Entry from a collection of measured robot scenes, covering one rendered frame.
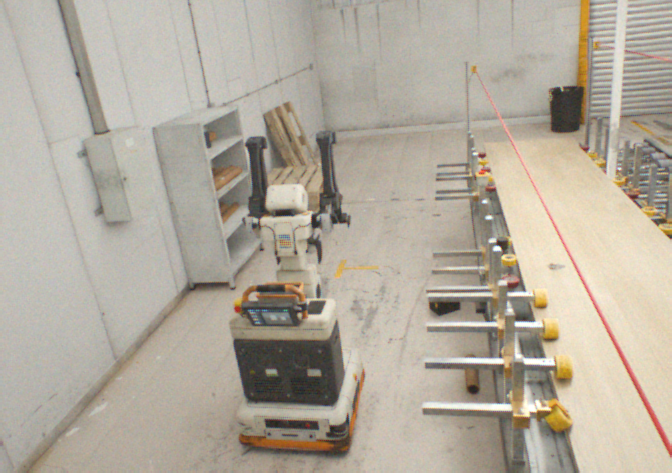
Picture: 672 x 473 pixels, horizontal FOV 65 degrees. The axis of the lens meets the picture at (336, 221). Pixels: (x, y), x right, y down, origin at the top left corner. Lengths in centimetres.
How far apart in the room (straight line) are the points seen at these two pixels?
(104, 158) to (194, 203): 112
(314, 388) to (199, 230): 236
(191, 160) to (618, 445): 376
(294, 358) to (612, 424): 154
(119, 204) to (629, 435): 330
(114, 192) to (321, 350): 197
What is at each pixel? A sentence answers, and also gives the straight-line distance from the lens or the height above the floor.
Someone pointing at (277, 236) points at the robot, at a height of 114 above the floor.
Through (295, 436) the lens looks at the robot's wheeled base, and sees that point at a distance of 308.
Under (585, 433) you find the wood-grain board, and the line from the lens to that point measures 196.
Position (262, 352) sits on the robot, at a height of 62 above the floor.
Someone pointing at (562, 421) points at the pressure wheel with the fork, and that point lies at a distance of 191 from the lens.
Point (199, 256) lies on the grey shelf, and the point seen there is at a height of 35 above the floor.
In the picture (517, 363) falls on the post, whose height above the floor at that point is 112.
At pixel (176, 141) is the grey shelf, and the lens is 470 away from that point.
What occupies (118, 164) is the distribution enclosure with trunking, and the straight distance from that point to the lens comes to 393.
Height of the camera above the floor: 220
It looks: 20 degrees down
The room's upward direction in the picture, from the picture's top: 7 degrees counter-clockwise
